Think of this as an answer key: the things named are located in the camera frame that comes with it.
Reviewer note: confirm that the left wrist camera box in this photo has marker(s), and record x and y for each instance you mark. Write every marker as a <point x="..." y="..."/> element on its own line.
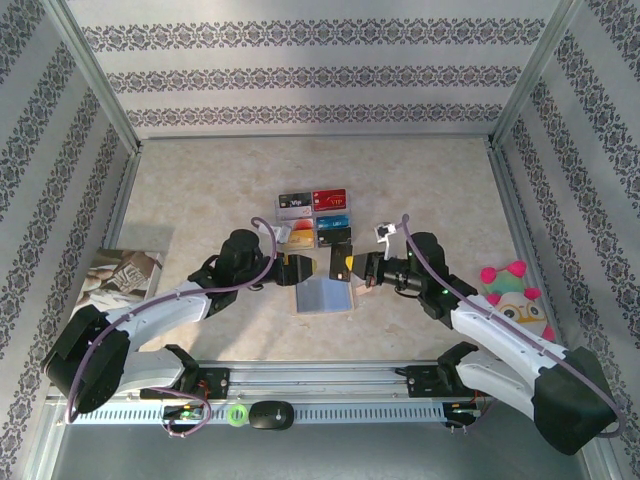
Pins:
<point x="284" y="233"/>

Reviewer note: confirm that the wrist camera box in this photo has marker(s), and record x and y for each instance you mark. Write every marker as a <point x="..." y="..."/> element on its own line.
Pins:
<point x="284" y="233"/>
<point x="382" y="231"/>

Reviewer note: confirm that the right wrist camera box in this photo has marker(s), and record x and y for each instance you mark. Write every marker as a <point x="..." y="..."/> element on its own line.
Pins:
<point x="382" y="231"/>

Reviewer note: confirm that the black computer mouse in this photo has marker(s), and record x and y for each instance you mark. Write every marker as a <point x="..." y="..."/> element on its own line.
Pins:
<point x="270" y="415"/>

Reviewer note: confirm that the black card orange mark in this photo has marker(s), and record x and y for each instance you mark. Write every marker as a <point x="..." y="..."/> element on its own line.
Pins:
<point x="341" y="260"/>

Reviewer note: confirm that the blue VIP card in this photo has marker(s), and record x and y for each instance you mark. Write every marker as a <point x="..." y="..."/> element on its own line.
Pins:
<point x="332" y="223"/>

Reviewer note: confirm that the white card red circle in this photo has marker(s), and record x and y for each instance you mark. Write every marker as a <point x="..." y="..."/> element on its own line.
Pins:
<point x="299" y="220"/>

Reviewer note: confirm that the aluminium mounting rail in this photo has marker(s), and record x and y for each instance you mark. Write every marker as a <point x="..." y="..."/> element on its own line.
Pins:
<point x="320" y="382"/>

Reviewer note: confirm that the aluminium frame corner post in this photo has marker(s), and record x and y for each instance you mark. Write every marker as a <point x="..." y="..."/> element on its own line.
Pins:
<point x="95" y="75"/>
<point x="535" y="75"/>

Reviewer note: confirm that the orange gold card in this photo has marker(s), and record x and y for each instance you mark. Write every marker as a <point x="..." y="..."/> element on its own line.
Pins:
<point x="301" y="241"/>

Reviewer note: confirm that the pink green plush toy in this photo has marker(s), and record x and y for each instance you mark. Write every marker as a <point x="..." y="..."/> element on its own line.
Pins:
<point x="520" y="312"/>

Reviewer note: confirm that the beige leather card holder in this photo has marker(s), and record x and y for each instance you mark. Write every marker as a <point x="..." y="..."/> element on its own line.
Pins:
<point x="325" y="297"/>

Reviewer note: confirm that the red VIP card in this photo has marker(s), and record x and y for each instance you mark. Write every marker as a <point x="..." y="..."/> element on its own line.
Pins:
<point x="330" y="200"/>

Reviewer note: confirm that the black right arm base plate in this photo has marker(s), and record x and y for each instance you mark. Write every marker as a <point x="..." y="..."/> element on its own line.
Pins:
<point x="425" y="382"/>

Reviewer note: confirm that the book with photo cover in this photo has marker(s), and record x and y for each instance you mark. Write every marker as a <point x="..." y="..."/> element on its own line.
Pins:
<point x="125" y="272"/>

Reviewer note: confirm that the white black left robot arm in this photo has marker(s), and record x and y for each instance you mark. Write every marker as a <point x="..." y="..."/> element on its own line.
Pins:
<point x="165" y="305"/>

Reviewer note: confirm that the clear acrylic card stand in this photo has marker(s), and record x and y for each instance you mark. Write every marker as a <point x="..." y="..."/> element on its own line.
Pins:
<point x="314" y="212"/>

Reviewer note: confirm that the aluminium table side rail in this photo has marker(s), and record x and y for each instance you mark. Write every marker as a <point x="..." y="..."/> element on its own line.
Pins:
<point x="125" y="190"/>
<point x="512" y="200"/>

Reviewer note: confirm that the black Vip card white print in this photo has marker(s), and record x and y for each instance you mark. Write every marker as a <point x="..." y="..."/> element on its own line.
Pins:
<point x="295" y="201"/>

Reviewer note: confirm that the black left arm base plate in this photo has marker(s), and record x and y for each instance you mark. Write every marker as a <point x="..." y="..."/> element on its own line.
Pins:
<point x="217" y="382"/>

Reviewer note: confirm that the black VIP card gold lines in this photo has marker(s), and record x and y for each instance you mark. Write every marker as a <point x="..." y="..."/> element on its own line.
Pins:
<point x="334" y="236"/>

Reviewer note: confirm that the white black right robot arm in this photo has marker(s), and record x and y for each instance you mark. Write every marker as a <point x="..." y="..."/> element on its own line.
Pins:
<point x="500" y="325"/>

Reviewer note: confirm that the small circuit board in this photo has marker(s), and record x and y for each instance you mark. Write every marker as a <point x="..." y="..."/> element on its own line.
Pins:
<point x="185" y="414"/>
<point x="462" y="411"/>

